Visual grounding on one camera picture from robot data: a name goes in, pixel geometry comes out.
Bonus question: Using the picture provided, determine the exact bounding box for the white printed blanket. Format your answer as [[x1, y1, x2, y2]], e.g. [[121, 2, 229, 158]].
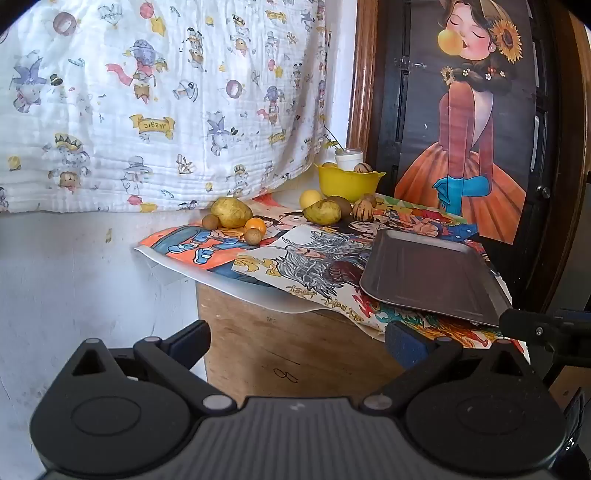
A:
[[0, 0, 333, 214]]

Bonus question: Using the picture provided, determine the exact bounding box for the colourful cartoon poster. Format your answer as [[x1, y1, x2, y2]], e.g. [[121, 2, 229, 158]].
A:
[[342, 193, 529, 356]]

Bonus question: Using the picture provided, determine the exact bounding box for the yellow plastic bowl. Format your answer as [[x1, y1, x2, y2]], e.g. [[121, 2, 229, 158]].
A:
[[315, 162, 387, 204]]

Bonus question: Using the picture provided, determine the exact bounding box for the thin yellow-leaf twig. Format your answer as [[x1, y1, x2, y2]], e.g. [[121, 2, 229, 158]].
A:
[[322, 121, 346, 154]]

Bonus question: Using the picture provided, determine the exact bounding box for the white jar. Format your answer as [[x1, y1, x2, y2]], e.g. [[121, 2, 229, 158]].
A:
[[335, 148, 365, 171]]

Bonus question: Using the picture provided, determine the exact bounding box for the wall poster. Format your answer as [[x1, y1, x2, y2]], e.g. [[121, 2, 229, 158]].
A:
[[393, 0, 539, 245]]

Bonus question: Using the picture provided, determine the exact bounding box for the wooden table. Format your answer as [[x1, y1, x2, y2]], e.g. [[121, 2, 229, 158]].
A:
[[196, 281, 407, 402]]

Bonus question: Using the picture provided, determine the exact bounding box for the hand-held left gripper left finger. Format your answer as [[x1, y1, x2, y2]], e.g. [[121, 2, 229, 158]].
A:
[[46, 320, 238, 415]]

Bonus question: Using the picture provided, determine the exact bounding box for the large yellow-green mango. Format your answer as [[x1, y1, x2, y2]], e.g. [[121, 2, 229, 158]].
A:
[[303, 200, 342, 226]]

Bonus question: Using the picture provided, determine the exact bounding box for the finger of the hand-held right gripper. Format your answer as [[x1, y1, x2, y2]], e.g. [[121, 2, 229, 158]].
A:
[[499, 308, 591, 352]]

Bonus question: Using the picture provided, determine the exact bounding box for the grey metal tray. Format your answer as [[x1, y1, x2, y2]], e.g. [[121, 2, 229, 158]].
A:
[[359, 228, 513, 328]]

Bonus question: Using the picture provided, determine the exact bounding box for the brown wooden door frame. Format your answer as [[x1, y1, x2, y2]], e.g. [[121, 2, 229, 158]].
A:
[[346, 0, 591, 315]]

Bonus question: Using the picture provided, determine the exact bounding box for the black door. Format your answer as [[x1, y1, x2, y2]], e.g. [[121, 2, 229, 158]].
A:
[[376, 0, 561, 301]]

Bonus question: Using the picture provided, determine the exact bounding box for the yellow-green pear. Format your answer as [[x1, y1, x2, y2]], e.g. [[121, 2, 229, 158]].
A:
[[211, 197, 253, 229]]

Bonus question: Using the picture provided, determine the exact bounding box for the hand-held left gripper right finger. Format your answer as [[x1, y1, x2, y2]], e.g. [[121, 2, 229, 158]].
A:
[[360, 320, 550, 414]]

